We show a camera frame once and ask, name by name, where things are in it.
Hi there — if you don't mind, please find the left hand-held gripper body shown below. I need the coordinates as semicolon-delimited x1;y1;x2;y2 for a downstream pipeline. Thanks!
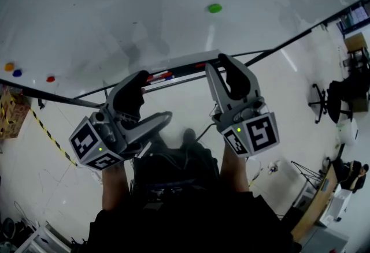
68;103;143;172

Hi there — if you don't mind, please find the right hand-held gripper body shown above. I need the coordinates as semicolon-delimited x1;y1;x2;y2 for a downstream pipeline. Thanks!
212;96;280;159

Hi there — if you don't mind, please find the white whiteboard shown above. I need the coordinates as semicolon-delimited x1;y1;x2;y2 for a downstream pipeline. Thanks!
0;0;370;109

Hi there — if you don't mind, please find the person's left forearm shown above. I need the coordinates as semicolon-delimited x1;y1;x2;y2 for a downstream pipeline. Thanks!
101;159;131;213

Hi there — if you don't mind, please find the person's right forearm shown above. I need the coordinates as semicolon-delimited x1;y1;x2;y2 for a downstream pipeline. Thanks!
219;145;251;194

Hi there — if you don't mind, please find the grey marker tray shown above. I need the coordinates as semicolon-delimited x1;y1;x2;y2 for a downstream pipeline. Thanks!
144;49;227;91

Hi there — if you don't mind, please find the person's black shoe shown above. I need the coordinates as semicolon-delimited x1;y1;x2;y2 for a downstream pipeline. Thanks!
183;128;197;148

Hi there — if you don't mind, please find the yellow black hazard tape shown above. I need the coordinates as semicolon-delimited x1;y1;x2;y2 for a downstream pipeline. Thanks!
29;109;79;166

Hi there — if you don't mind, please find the black tripod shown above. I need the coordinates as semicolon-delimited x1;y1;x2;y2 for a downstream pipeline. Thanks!
290;160;325;189

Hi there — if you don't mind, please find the black office chair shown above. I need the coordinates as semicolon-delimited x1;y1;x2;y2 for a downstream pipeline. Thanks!
308;80;354;125

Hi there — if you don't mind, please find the printed cardboard box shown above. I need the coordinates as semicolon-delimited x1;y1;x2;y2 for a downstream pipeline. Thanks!
0;87;31;140

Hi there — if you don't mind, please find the white round appliance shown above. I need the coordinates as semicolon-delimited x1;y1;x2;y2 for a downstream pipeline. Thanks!
337;118;360;146

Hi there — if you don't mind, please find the person's black clothing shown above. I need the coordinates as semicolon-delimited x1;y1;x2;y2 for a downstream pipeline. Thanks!
86;137;303;253

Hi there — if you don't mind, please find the wooden desk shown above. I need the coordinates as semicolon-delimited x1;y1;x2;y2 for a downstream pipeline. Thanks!
290;163;339;244

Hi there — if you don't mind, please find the white storage bin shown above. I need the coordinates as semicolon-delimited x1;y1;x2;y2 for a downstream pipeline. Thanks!
325;188;353;223

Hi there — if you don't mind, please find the plain brown cardboard box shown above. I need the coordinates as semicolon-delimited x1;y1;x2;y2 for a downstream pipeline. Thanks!
343;33;367;53

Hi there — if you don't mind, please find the shelf with files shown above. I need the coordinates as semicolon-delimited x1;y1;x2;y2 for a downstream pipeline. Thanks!
336;2;370;36

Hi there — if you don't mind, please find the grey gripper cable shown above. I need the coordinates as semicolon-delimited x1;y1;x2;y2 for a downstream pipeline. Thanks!
195;122;218;143

